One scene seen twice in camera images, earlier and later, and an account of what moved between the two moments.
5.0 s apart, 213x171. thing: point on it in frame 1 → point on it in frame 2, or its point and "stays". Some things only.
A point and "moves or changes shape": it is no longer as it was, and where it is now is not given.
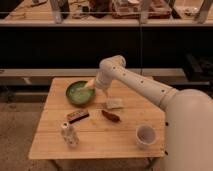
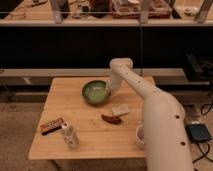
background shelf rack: (193, 13) stays
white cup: (146, 136) stays
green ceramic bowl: (79, 94) moves or changes shape
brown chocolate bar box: (77, 115) → (48, 127)
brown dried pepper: (111, 116) moves or changes shape
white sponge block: (114, 103) → (120, 109)
